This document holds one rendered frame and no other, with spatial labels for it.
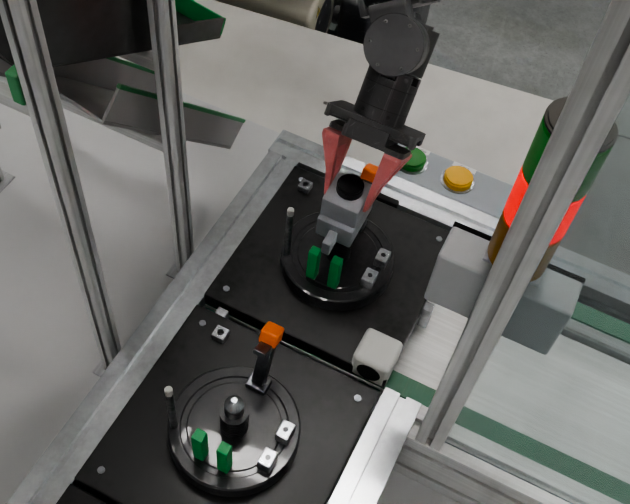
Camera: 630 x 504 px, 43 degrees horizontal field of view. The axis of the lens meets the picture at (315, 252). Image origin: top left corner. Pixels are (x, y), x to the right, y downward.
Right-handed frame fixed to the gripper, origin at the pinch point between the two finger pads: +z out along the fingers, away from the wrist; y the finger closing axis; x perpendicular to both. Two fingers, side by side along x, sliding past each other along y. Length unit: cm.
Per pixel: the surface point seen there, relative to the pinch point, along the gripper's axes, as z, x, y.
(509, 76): -12, 198, 1
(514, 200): -10.6, -24.4, 16.3
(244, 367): 20.6, -7.7, -2.6
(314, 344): 17.6, -0.7, 2.6
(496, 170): -2.6, 44.0, 12.8
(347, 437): 22.7, -7.7, 10.8
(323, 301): 13.5, 2.2, 1.3
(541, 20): -33, 226, 2
